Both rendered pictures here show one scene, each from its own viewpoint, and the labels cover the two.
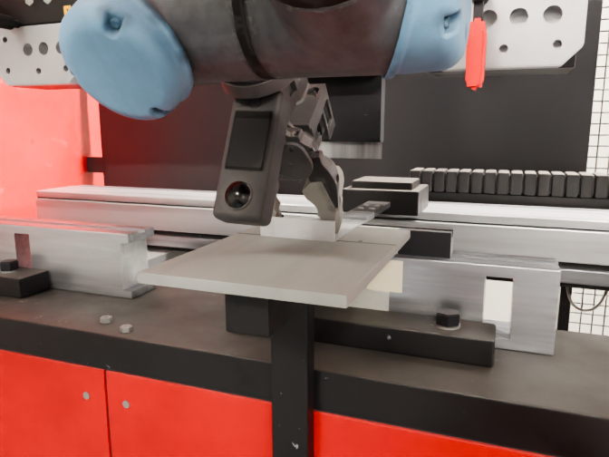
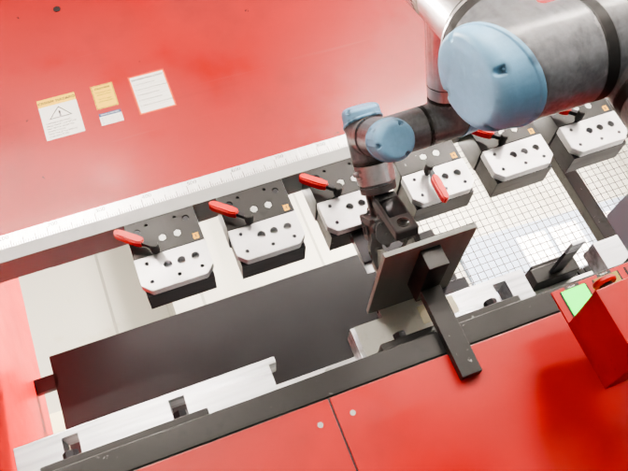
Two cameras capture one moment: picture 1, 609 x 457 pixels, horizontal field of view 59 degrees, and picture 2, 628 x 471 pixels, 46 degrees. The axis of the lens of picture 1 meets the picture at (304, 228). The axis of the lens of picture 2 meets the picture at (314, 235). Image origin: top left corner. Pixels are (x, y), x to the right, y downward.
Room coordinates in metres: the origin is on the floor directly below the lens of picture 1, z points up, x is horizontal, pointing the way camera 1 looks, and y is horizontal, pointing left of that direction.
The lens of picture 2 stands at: (-0.51, 0.88, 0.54)
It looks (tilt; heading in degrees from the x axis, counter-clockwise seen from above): 25 degrees up; 326
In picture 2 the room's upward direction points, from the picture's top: 23 degrees counter-clockwise
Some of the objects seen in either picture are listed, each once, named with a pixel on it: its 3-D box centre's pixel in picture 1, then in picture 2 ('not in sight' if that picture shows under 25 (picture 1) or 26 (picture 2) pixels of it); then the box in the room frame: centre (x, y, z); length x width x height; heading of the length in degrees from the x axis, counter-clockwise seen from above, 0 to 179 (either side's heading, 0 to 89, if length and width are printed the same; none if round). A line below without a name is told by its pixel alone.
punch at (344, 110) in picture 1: (341, 118); (380, 248); (0.66, -0.04, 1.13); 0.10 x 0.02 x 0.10; 69
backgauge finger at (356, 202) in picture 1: (376, 199); not in sight; (0.80, -0.11, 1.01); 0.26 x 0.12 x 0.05; 159
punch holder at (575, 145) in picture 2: not in sight; (578, 128); (0.45, -0.58, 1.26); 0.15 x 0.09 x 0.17; 69
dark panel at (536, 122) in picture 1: (306, 126); (278, 361); (1.22, 0.00, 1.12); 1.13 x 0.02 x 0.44; 69
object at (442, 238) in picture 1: (368, 237); (423, 300); (0.64, -0.08, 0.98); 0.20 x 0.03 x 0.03; 69
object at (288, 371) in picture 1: (282, 374); (448, 316); (0.48, 0.02, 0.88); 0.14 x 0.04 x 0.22; 159
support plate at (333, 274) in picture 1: (296, 252); (418, 271); (0.52, 0.01, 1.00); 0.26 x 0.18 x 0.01; 159
